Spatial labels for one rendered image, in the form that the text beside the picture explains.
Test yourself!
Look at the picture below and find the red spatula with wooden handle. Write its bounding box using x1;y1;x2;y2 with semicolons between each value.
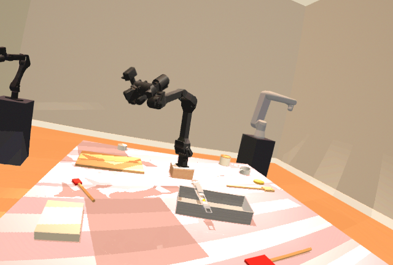
72;179;95;202
244;247;312;265

